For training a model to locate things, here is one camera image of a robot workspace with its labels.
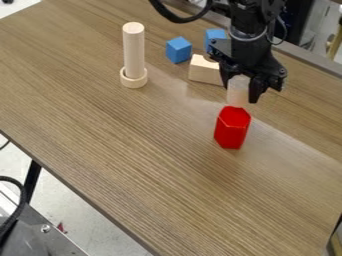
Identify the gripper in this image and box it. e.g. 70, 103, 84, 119
207, 29, 289, 104

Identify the short pale wooden cylinder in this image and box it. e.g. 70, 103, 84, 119
225, 74, 250, 108

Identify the blue cube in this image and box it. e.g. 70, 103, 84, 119
203, 28, 230, 54
164, 35, 194, 65

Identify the pale wooden ring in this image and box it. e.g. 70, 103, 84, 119
118, 66, 150, 90

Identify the pale wooden arch block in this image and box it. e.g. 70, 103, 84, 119
187, 53, 224, 87

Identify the red hexagon block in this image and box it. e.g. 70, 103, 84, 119
212, 105, 254, 151

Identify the tall pale wooden cylinder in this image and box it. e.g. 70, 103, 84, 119
121, 21, 147, 80

